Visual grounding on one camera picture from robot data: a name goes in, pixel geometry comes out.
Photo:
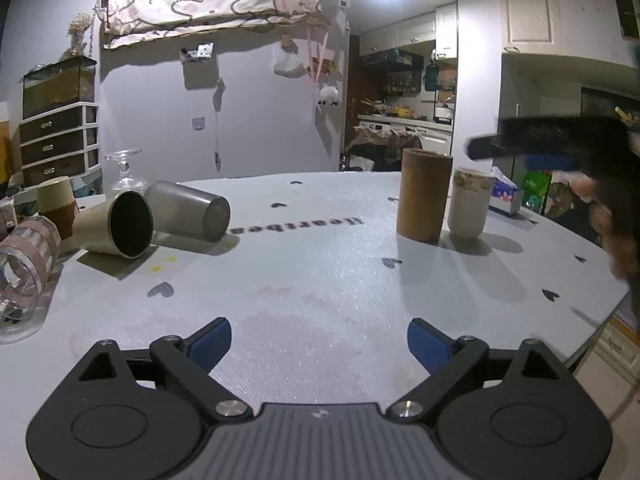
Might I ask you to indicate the white black drawer unit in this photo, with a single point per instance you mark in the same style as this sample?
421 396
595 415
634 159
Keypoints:
60 143

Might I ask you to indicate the beige cup black inside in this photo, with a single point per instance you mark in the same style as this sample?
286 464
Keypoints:
121 226

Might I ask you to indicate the blue tissue box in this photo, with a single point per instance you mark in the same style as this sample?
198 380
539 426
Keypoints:
506 196

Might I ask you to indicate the white washing machine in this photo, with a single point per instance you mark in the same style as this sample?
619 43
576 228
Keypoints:
370 122

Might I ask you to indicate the upside-down wine glass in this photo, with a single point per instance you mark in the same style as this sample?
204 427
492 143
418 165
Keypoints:
126 181

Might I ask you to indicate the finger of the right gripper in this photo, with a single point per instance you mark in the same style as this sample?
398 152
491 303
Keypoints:
484 147
547 162

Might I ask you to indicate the wall shelf small holder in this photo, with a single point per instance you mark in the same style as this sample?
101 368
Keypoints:
201 53

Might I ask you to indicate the white sheep plush hanging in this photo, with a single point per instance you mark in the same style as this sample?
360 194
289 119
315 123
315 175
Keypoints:
329 96

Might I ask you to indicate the chair with brown jacket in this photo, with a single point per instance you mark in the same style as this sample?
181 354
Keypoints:
368 149

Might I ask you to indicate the clear glass pink pattern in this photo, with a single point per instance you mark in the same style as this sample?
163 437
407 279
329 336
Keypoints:
28 255

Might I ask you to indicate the beige cup brown sleeve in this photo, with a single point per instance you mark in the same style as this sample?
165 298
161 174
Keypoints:
56 201

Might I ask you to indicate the dried flower vase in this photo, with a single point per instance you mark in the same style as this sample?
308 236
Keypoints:
76 31

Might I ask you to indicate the grey wall switch plate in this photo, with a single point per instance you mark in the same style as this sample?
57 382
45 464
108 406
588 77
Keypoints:
198 123

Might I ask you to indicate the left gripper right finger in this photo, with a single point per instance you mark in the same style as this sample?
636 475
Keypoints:
453 367

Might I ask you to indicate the white upper kitchen cabinets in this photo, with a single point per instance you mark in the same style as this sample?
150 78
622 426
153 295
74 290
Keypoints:
440 26

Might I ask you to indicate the green shopping bag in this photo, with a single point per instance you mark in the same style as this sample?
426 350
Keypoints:
535 190

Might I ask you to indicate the tall brown bamboo cup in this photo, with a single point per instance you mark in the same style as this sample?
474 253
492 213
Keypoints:
424 183

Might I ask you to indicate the person's right hand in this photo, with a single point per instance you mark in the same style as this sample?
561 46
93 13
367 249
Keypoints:
620 246

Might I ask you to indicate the white plastic bag hanging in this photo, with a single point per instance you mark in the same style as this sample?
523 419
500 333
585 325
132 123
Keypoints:
288 64

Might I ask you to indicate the white floral paper cup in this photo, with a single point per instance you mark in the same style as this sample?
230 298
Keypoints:
469 202

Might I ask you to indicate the glass fish tank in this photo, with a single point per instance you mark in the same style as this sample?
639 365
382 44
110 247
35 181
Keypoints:
59 84

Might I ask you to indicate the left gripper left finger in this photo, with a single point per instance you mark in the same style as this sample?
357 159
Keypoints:
183 366

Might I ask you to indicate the silver metal cup lying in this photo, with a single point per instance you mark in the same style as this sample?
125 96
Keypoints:
179 210

